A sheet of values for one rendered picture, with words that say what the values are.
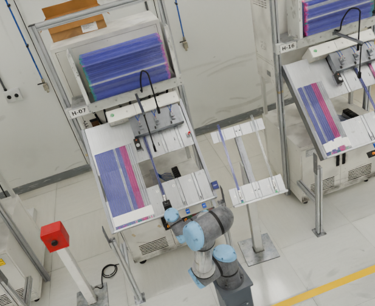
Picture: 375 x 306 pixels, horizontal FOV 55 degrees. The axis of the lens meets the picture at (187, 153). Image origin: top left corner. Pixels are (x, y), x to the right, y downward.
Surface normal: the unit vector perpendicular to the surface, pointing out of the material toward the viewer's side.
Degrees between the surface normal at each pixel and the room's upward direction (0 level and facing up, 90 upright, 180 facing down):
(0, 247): 0
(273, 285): 0
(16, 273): 90
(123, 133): 43
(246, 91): 90
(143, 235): 90
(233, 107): 90
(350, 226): 0
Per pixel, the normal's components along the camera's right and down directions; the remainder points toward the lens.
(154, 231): 0.26, 0.50
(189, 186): 0.03, -0.25
